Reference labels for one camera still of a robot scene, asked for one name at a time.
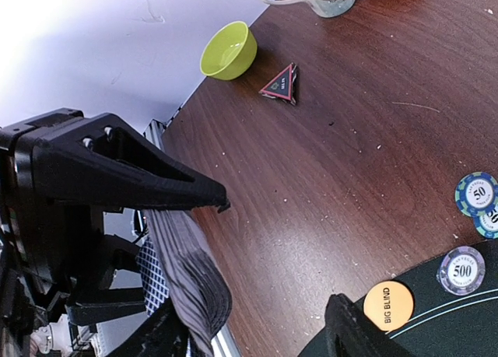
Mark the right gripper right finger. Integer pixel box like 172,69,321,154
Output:
300,293,409,356

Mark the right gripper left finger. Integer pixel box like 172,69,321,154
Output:
108,299,189,357

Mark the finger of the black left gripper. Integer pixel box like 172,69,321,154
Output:
33,114,230,212

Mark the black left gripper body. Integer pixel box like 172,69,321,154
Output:
1,108,117,295

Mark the orange big blind button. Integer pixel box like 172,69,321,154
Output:
363,281,415,331

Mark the grey playing card deck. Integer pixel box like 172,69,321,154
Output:
136,209,233,356

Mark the purple poker chip stack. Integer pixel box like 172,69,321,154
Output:
437,246,486,296

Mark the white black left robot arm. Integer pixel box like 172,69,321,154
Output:
1,108,232,356

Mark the round black poker mat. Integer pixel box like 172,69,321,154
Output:
310,238,498,357

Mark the lime green bowl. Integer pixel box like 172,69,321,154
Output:
200,21,258,81

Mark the black red triangle marker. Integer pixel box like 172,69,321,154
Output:
258,62,299,106

